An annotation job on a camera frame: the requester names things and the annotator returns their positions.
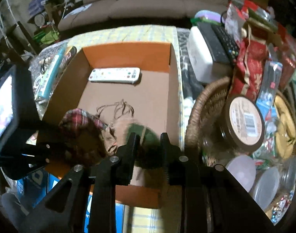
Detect snowman doll plaid dress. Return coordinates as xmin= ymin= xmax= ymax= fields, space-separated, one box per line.
xmin=59 ymin=99 xmax=160 ymax=169

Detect teal spray bottle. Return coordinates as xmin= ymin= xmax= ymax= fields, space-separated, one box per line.
xmin=35 ymin=43 xmax=67 ymax=101

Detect white remote control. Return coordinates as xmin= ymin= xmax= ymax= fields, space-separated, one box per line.
xmin=88 ymin=67 xmax=141 ymax=84

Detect blue UTO sportswear box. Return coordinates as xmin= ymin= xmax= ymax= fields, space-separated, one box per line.
xmin=19 ymin=169 xmax=124 ymax=232

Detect yellow plaid tablecloth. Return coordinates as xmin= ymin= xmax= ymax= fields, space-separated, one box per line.
xmin=68 ymin=25 xmax=189 ymax=232

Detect wicker basket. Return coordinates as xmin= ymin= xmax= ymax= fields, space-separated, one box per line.
xmin=184 ymin=76 xmax=296 ymax=214

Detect brown lid jar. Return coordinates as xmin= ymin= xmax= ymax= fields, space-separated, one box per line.
xmin=219 ymin=95 xmax=264 ymax=154

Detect orange cardboard box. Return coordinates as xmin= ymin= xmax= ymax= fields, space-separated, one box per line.
xmin=43 ymin=42 xmax=182 ymax=209

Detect white plastic container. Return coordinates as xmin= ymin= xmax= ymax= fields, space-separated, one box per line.
xmin=186 ymin=25 xmax=232 ymax=84

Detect brown sofa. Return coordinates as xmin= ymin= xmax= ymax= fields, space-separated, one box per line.
xmin=58 ymin=0 xmax=229 ymax=32

